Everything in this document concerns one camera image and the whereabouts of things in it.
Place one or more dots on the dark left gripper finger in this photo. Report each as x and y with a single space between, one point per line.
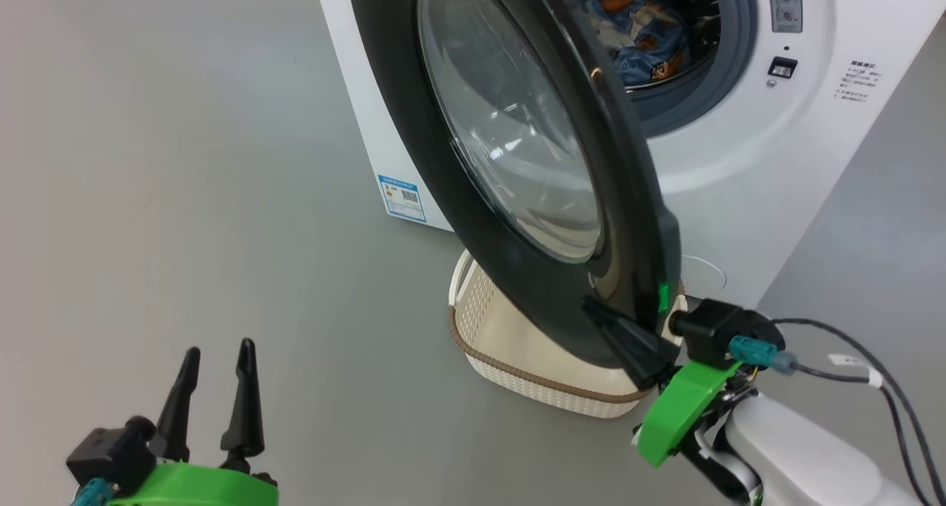
179 417
244 417

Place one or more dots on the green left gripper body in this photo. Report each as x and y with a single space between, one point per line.
199 487

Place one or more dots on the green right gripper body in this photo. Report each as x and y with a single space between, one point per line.
680 410

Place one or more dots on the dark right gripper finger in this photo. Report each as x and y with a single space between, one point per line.
635 347

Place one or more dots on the black round glass washer door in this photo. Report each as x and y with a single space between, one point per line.
414 107

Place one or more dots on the white front-load washing machine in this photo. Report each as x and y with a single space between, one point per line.
739 196

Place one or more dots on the black door latch socket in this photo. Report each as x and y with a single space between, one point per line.
783 67

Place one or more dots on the stainless steel washing machine drum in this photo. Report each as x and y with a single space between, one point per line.
706 18

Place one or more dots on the round drain filter cover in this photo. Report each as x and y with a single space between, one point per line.
706 277

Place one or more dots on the cream laundry basket brown rim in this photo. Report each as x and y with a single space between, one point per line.
517 366

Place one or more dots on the blue energy label sticker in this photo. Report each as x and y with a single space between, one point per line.
403 198

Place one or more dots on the grey warning sticker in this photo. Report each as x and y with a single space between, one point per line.
785 4

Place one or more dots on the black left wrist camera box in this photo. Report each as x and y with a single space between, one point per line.
111 450

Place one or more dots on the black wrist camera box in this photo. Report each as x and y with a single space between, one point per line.
111 450
720 325

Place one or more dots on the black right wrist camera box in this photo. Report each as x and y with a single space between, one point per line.
720 325

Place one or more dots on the teal right camera connector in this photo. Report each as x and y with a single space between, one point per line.
757 352

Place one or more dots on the teal camera connector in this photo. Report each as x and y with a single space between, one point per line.
90 493
757 352

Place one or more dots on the teal left camera connector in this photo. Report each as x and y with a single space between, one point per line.
90 493

